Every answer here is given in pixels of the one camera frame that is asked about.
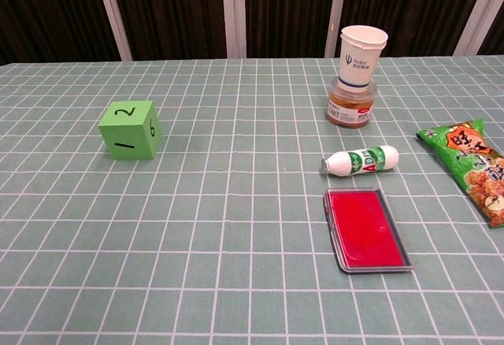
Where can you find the green numbered foam cube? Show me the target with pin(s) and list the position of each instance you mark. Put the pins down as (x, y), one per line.
(126, 140)

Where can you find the green grid tablecloth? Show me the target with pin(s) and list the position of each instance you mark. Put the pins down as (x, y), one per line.
(236, 203)

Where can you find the white green drink bottle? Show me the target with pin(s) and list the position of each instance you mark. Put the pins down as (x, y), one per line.
(354, 162)

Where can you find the clear jar with amber contents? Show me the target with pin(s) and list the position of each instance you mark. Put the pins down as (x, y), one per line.
(348, 114)

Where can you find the red ink pad case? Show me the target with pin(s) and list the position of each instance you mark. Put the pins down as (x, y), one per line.
(366, 231)

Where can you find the white paper cup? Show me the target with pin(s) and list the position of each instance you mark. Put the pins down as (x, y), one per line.
(360, 61)

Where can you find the dark curtain backdrop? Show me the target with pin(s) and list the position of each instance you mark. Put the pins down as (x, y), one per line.
(177, 6)

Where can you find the green snack bag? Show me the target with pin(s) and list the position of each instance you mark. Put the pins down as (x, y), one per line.
(472, 160)

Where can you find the white frame post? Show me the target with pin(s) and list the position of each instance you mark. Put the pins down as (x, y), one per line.
(334, 14)
(232, 14)
(114, 26)
(476, 14)

